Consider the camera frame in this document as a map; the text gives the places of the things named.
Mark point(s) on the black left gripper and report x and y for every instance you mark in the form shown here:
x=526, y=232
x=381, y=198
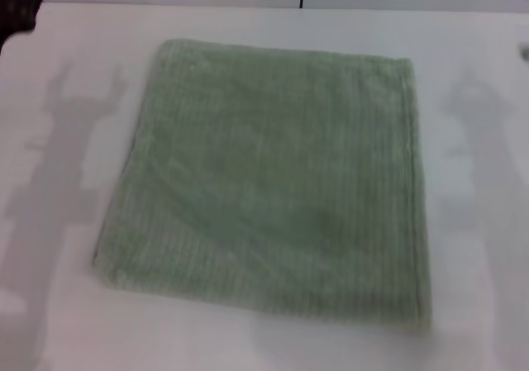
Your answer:
x=20, y=3

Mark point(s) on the light green ribbed towel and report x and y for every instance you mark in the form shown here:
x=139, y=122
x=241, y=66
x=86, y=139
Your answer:
x=264, y=181

